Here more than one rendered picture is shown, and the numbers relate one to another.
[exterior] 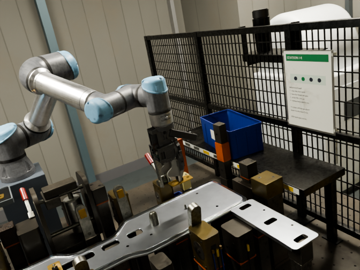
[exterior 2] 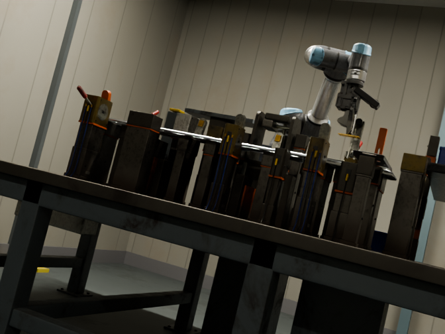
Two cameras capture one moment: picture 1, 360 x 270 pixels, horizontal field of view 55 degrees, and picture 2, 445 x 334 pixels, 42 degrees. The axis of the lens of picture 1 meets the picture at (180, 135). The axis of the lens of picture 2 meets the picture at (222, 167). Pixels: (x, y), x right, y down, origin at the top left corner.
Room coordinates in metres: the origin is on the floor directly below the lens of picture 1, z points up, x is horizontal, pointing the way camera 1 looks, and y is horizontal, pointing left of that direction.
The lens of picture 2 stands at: (-0.69, -1.41, 0.71)
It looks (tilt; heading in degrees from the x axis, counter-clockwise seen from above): 4 degrees up; 50
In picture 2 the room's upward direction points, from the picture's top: 14 degrees clockwise
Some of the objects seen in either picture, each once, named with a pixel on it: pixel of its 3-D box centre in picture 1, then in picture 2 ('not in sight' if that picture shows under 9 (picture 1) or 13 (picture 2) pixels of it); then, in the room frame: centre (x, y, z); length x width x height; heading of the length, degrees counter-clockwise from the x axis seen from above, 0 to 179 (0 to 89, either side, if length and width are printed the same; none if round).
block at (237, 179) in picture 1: (248, 215); not in sight; (1.20, -0.21, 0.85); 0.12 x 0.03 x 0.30; 27
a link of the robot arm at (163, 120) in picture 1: (162, 118); (355, 77); (1.08, 0.05, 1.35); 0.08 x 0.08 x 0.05
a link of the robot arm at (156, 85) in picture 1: (155, 95); (359, 58); (1.08, 0.05, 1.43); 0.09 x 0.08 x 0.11; 51
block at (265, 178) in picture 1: (270, 219); (405, 205); (1.10, -0.27, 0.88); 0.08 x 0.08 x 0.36; 27
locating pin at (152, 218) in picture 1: (154, 219); not in sight; (1.03, 0.14, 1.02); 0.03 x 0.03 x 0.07
